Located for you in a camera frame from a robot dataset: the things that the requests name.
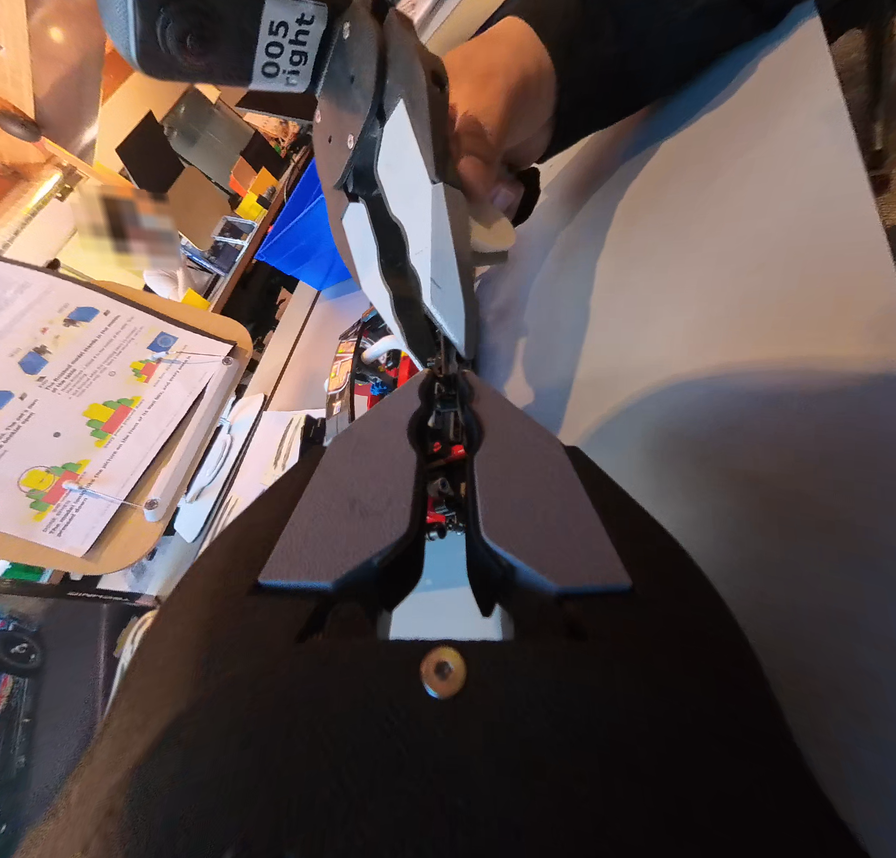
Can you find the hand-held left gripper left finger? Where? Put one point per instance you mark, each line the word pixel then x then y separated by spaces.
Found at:
pixel 350 515

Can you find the blue storage bin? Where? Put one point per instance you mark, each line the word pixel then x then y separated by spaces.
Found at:
pixel 301 242

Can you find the brick building instruction sheet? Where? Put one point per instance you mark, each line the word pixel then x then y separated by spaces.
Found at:
pixel 84 417

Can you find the black toy set box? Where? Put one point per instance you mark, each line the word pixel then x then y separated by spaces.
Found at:
pixel 42 662

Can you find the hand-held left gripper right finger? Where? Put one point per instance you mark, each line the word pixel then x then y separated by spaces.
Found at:
pixel 539 515

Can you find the person's right hand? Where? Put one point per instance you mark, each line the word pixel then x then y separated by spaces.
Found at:
pixel 504 102

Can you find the grey desk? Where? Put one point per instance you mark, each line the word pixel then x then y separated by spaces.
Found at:
pixel 735 312

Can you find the toy brick car assembly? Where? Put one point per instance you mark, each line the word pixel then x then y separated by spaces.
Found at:
pixel 371 382

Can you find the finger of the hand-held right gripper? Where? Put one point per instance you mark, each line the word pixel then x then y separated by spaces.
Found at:
pixel 371 256
pixel 441 256

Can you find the person's right forearm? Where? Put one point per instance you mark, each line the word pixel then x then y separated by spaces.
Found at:
pixel 630 32

